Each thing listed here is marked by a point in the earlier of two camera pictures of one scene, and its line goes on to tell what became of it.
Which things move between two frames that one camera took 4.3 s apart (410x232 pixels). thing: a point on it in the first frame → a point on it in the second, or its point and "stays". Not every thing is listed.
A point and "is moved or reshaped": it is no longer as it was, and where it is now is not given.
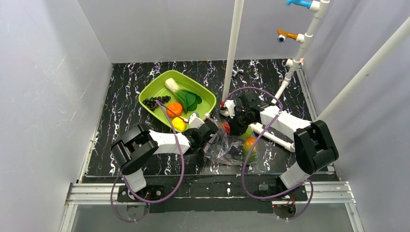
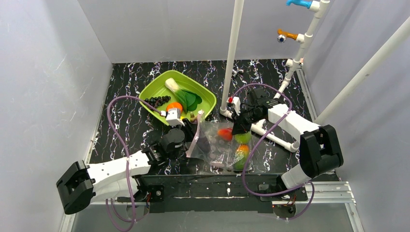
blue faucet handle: [307, 4] stays
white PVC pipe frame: [373, 65] stays
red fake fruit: [226, 127] → [225, 134]
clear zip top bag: [227, 149] is moved or reshaped
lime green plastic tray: [174, 97] stays
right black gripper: [239, 121] stays
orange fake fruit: [176, 108] stays
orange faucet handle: [288, 35] stays
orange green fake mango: [248, 145] → [241, 157]
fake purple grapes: [151, 102] stays
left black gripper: [211, 128] → [192, 133]
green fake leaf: [189, 101] stays
